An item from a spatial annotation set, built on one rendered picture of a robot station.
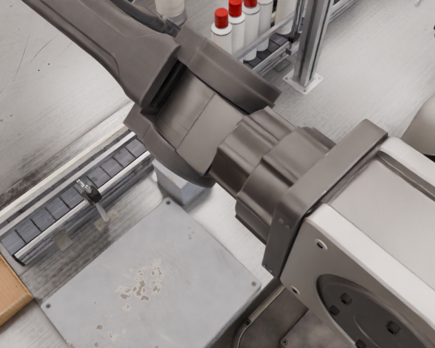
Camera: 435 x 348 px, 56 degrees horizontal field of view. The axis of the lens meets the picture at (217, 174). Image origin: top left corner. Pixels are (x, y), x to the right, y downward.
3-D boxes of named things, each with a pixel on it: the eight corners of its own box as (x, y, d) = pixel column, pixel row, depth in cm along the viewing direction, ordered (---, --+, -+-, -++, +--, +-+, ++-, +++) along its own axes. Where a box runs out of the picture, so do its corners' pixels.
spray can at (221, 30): (221, 65, 114) (221, 1, 97) (235, 74, 112) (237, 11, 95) (208, 74, 112) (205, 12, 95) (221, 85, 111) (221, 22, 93)
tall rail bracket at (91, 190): (97, 200, 99) (75, 164, 85) (115, 219, 96) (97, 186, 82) (86, 209, 98) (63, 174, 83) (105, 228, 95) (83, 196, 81)
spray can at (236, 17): (232, 55, 116) (233, -10, 99) (246, 63, 114) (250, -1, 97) (220, 65, 114) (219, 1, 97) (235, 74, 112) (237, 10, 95)
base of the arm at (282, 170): (275, 282, 32) (298, 218, 22) (204, 215, 35) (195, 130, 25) (342, 213, 35) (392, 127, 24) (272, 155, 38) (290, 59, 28)
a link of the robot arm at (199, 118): (216, 190, 29) (261, 129, 28) (130, 110, 33) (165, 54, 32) (261, 191, 37) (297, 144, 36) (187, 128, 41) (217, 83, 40)
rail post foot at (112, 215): (113, 208, 98) (112, 207, 97) (119, 215, 97) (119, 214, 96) (93, 223, 96) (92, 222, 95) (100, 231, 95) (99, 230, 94)
